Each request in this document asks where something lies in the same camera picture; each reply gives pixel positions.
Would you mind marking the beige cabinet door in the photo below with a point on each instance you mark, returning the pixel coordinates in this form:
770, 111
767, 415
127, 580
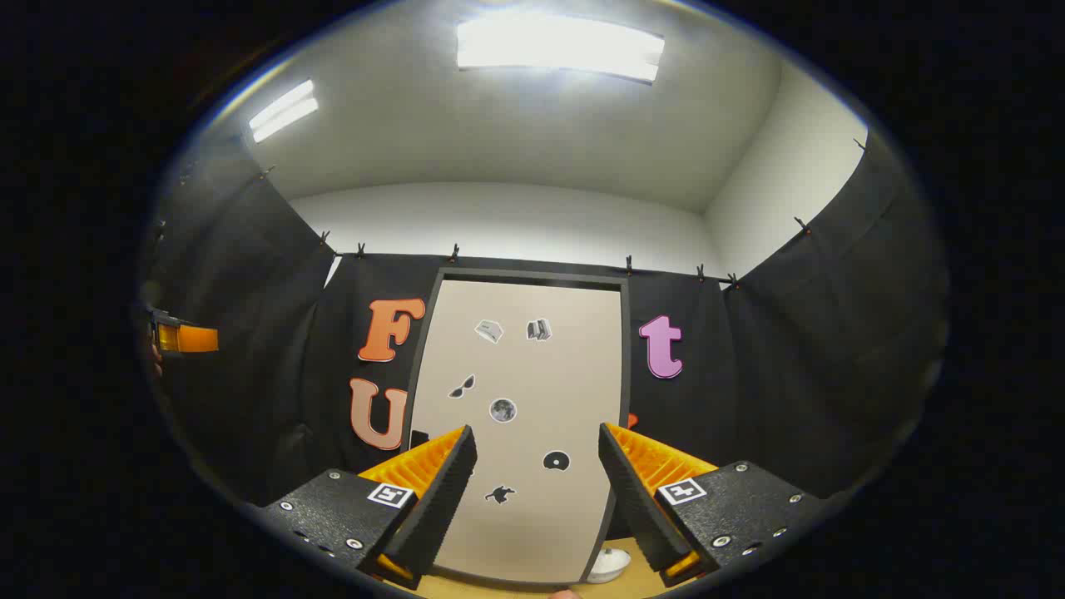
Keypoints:
532, 374

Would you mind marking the small ceiling light panel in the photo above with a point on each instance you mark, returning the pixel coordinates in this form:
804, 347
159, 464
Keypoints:
283, 111

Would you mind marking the large ceiling light panel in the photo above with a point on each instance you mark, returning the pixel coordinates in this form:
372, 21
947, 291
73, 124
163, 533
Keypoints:
557, 46

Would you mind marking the white lidded ceramic pot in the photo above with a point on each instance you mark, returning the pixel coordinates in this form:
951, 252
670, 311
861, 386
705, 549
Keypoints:
609, 566

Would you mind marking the grey cabinet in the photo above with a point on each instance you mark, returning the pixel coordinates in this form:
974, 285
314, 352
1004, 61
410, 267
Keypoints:
532, 274

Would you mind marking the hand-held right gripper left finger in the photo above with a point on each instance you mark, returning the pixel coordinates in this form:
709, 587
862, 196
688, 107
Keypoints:
441, 507

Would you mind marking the black backdrop cloth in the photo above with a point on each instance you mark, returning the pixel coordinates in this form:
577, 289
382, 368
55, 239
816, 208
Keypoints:
790, 374

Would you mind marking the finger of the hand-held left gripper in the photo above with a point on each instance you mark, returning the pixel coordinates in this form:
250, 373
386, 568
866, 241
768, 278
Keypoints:
195, 339

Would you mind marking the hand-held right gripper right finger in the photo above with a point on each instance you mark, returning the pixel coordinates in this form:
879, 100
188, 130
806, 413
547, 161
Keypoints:
636, 507

